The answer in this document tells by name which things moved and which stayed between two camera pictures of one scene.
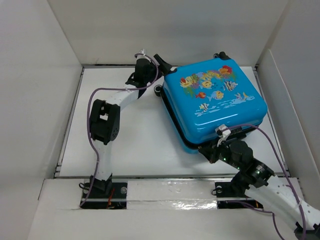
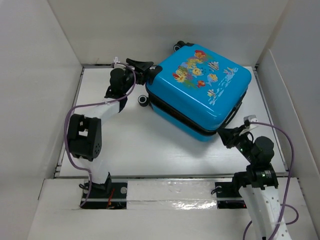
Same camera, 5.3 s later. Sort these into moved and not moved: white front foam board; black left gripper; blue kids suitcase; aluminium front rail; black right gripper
Moved: black right gripper; blue kids suitcase; black left gripper
Not moved: white front foam board; aluminium front rail
